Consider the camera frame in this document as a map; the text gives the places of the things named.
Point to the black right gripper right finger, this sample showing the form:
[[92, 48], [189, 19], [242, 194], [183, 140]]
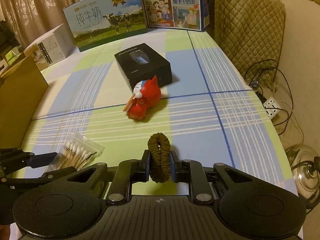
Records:
[[192, 173]]

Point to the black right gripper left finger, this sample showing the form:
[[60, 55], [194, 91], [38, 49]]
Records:
[[127, 173]]

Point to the bag of cotton swabs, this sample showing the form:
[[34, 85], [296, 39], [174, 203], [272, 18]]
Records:
[[77, 151]]

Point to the red doraemon plush toy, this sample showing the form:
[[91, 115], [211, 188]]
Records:
[[146, 94]]

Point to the black shaver box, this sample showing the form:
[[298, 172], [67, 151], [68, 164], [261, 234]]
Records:
[[140, 63]]

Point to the brown cardboard box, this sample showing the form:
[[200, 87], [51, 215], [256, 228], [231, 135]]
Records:
[[22, 89]]

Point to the plaid bed sheet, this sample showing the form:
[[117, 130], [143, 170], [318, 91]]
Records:
[[208, 112]]

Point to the white power strip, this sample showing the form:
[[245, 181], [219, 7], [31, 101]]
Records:
[[272, 107]]

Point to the steel pot with lid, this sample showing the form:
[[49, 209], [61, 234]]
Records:
[[304, 163]]

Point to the white printed box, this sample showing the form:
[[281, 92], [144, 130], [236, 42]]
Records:
[[52, 47]]

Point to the green milk carton box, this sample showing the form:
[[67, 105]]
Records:
[[96, 22]]

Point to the quilted beige cover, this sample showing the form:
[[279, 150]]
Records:
[[250, 33]]

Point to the blue cartoon milk box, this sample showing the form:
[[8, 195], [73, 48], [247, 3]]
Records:
[[177, 14]]

